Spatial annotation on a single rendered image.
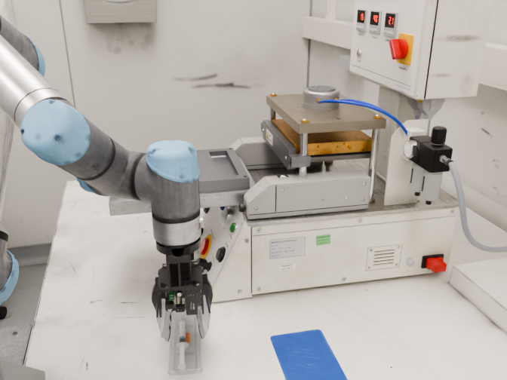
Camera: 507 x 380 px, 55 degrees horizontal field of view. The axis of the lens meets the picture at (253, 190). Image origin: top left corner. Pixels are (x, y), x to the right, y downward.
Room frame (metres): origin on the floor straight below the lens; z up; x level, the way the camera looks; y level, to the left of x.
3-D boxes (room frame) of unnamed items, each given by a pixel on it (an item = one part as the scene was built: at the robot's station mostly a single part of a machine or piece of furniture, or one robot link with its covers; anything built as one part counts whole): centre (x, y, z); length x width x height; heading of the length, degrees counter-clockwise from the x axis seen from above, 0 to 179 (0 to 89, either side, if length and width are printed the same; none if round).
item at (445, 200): (1.06, -0.18, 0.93); 0.46 x 0.35 x 0.01; 102
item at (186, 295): (0.68, 0.12, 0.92); 0.09 x 0.08 x 0.12; 7
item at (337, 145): (1.04, -0.15, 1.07); 0.22 x 0.17 x 0.10; 12
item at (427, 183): (0.86, -0.32, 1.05); 0.15 x 0.05 x 0.15; 12
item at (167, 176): (0.69, 0.12, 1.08); 0.09 x 0.08 x 0.11; 70
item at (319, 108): (1.04, -0.18, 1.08); 0.31 x 0.24 x 0.13; 12
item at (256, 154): (1.17, -0.05, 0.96); 0.25 x 0.05 x 0.07; 102
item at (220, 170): (1.00, 0.11, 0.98); 0.20 x 0.17 x 0.03; 12
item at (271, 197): (0.90, -0.10, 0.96); 0.26 x 0.05 x 0.07; 102
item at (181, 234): (0.69, 0.12, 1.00); 0.08 x 0.08 x 0.05
